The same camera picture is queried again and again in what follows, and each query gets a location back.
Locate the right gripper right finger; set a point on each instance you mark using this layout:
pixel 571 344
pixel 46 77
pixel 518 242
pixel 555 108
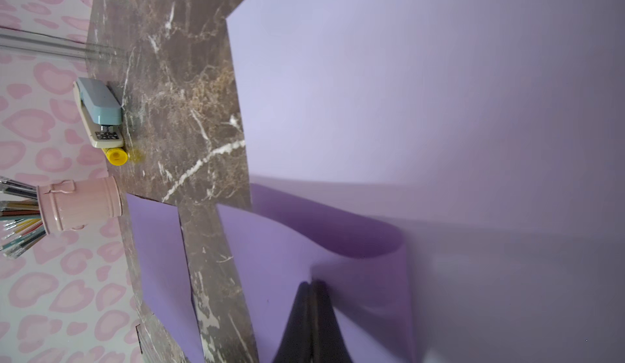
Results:
pixel 327 340

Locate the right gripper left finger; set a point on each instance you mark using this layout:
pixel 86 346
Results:
pixel 296 344

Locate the light lilac paper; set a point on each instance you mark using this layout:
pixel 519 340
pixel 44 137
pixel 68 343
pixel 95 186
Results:
pixel 490 131

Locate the dark purple paper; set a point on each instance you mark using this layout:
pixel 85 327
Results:
pixel 285 240
pixel 165 276

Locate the yellow glue stick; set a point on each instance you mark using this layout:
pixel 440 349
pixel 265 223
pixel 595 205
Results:
pixel 116 156

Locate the pink pencil cup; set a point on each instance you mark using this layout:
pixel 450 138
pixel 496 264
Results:
pixel 72 205

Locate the bundle of pencils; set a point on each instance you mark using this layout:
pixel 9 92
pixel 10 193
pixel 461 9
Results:
pixel 22 223

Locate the grey beige stapler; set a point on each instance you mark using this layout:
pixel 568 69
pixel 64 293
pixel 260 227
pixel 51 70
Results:
pixel 100 112

